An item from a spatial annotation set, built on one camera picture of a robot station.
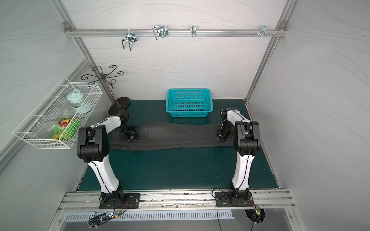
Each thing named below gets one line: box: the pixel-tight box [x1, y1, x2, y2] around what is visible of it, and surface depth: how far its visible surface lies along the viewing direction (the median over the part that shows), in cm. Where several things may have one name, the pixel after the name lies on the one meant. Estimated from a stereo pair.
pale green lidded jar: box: [66, 89, 86, 108], surface depth 67 cm
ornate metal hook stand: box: [80, 64, 131, 116], surface depth 102 cm
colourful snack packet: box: [52, 116, 82, 142], surface depth 64 cm
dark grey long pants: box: [110, 122, 235, 151], surface depth 98 cm
